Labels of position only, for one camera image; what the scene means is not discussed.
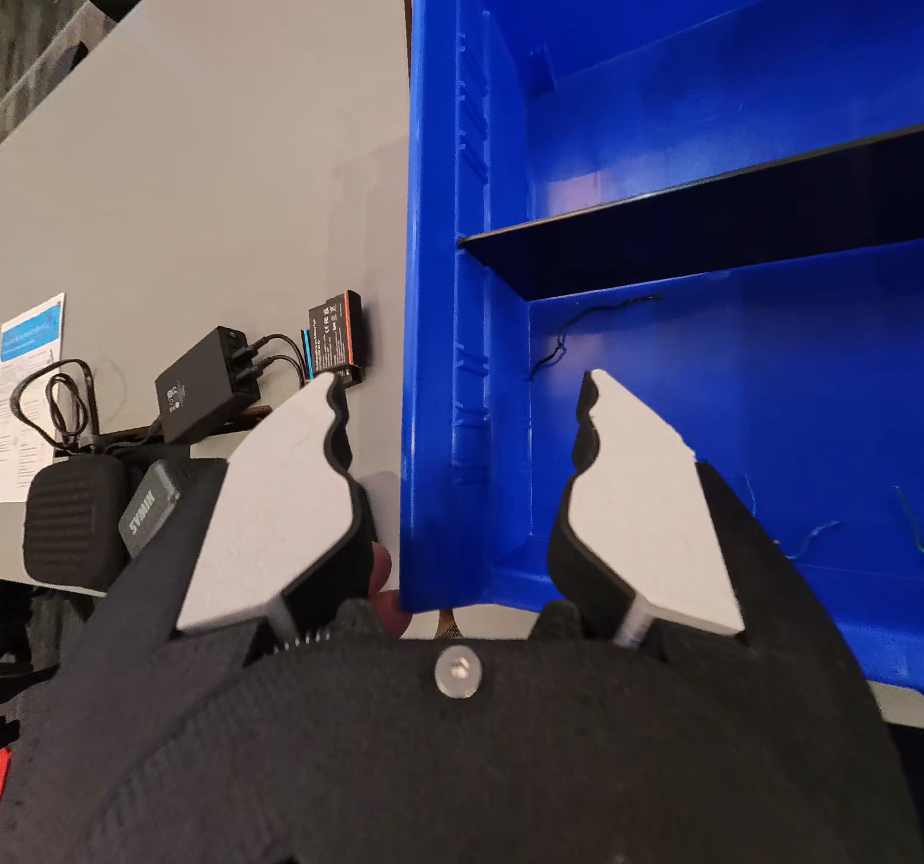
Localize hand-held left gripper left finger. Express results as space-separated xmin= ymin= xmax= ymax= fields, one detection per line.
xmin=177 ymin=371 xmax=379 ymax=634

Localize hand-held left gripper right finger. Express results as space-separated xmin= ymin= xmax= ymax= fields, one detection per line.
xmin=546 ymin=369 xmax=746 ymax=641

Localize blue plastic bin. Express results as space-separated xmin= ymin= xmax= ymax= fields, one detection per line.
xmin=400 ymin=0 xmax=924 ymax=695

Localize black charger block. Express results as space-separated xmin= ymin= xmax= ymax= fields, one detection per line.
xmin=155 ymin=325 xmax=265 ymax=445

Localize small black red-label device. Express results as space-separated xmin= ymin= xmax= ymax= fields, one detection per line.
xmin=302 ymin=290 xmax=366 ymax=380

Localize black fabric pouch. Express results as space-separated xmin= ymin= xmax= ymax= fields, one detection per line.
xmin=21 ymin=452 xmax=184 ymax=594

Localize loose coloured wires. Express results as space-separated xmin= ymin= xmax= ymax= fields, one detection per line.
xmin=737 ymin=475 xmax=924 ymax=565

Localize thin black wire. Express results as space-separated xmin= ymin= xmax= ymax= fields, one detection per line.
xmin=526 ymin=294 xmax=667 ymax=383

